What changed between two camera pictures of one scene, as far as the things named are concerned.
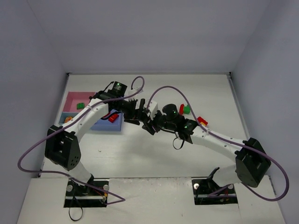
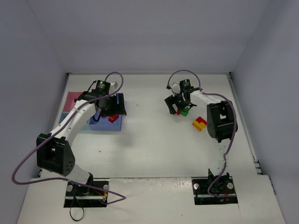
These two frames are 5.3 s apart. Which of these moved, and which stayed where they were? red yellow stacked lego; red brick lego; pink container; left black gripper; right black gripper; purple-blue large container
Moved: left black gripper; right black gripper
Stayed: purple-blue large container; red brick lego; pink container; red yellow stacked lego
